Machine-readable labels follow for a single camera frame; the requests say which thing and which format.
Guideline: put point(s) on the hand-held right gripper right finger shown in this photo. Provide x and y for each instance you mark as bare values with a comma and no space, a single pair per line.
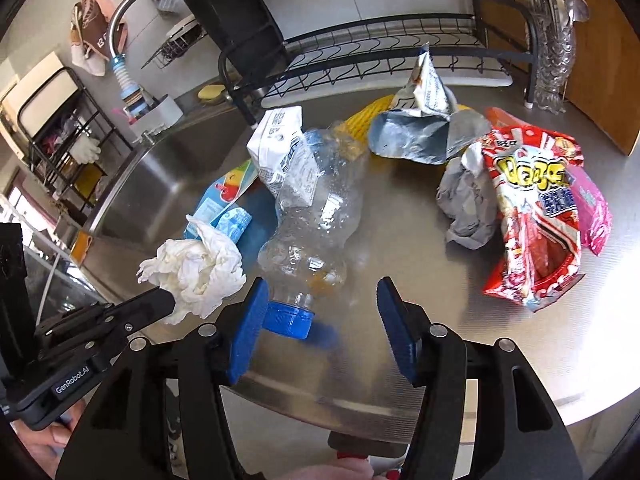
397,330

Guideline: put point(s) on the white gloves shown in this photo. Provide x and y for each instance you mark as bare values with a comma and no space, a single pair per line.
86,149

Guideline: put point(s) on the red snack bag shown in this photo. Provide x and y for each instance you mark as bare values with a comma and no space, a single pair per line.
530,210

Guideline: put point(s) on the wooden board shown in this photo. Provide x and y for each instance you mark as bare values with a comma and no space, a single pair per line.
600,70

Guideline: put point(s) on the silver foil snack bag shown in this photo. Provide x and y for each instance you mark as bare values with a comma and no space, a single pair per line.
415,135

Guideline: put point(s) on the yellow sponge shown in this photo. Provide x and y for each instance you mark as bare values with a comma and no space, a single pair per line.
212,92

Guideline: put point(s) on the stainless steel sink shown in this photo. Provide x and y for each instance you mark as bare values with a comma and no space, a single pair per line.
170,170

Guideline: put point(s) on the white drain tray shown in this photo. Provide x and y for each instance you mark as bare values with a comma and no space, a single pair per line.
475,77

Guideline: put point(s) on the white tissue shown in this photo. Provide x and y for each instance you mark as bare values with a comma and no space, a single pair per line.
200,265

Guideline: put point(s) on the blue juice carton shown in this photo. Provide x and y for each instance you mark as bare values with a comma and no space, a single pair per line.
220,200

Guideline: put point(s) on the black cutlery holder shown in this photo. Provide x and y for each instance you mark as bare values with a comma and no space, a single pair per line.
235,15

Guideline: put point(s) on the glass fish vase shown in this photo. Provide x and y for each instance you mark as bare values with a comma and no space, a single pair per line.
552,60

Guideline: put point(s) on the crumpled grey paper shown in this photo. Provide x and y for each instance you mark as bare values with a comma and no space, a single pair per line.
465,200

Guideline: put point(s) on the person's left hand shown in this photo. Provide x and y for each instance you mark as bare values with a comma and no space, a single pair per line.
35,442

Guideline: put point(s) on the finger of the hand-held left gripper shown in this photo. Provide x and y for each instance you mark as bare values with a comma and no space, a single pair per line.
150,305

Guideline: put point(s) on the pink plastic wrapper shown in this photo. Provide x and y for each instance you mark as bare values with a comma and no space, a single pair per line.
595,210

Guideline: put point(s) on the white sink caddy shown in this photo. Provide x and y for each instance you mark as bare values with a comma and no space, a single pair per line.
160,112

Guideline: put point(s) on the black storage shelf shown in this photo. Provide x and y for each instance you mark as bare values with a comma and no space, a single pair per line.
75,110

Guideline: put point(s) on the hanging beige bag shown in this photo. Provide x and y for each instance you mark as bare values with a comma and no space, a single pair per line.
92,35

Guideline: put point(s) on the white milk carton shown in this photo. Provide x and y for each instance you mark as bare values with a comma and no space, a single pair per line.
277,135

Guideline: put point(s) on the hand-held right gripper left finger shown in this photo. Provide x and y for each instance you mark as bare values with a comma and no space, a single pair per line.
247,330

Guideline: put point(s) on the clear plastic bottle blue cap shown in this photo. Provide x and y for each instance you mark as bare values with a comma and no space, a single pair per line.
310,240

